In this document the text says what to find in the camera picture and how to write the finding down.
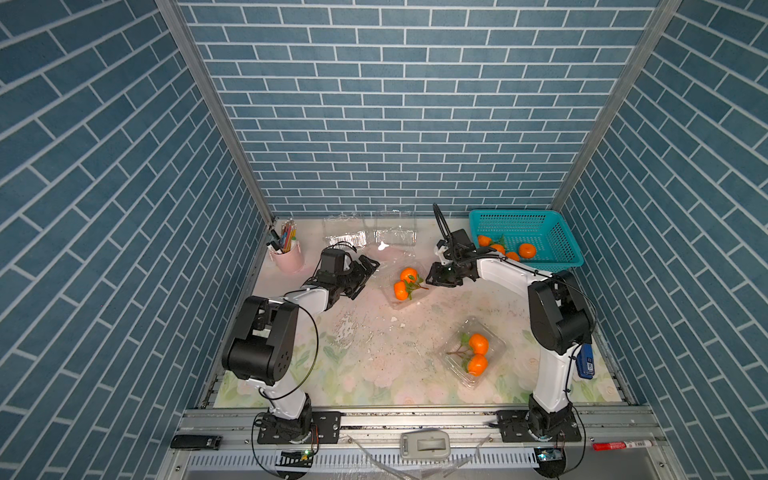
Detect clear clamshell container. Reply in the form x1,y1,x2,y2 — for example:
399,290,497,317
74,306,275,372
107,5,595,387
436,317,507,389
370,210,418,247
379,261,436,310
322,214,368,247

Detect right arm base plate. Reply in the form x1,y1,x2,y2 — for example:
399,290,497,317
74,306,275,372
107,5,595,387
488,407,583,443

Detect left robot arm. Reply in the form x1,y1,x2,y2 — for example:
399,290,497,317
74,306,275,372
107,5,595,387
221,242,380,444

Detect blue stapler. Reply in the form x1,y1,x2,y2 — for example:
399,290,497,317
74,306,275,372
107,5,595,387
576,343,595,380

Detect teal plastic basket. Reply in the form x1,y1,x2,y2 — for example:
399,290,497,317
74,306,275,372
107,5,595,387
469,210,584,272

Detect pink pen cup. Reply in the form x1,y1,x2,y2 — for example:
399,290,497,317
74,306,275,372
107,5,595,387
267,240,305,274

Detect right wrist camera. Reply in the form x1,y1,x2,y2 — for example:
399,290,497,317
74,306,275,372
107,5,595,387
434,240,453,266

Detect red marker pen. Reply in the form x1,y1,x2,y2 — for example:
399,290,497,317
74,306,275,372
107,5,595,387
592,440,653,451

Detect clear clamshell container back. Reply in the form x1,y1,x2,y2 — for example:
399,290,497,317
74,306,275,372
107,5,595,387
370,210,418,247

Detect black device on rail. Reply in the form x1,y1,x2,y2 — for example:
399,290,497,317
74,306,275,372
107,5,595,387
170,434,223,451

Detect clear clamshell container front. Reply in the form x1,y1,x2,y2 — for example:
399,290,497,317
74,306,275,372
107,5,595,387
436,317,507,389

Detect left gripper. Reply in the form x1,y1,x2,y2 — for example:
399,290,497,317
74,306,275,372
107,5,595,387
333,255,379,299

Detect pens in cup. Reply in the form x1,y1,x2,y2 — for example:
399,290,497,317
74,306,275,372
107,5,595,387
267,219,296,254

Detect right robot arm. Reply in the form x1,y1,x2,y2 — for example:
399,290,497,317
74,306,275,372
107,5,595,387
426,205,595,441

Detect orange front container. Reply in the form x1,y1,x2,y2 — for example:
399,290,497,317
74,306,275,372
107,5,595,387
469,333,489,355
465,354,488,377

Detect grey tape dispenser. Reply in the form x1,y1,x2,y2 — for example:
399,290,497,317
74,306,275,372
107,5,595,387
399,429,451,461

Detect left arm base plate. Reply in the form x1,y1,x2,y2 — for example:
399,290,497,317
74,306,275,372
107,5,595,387
254,411,342,445

